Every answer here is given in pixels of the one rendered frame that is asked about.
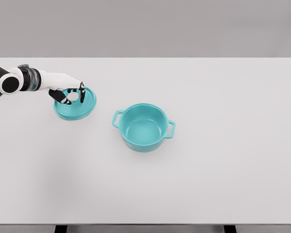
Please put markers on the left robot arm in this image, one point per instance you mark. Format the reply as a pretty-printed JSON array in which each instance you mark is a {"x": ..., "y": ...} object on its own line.
[{"x": 12, "y": 82}]

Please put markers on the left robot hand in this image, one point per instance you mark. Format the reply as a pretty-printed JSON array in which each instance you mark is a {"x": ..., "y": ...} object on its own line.
[{"x": 63, "y": 80}]

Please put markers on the teal pot lid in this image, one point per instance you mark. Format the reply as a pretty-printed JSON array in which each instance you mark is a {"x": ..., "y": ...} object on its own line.
[{"x": 87, "y": 103}]

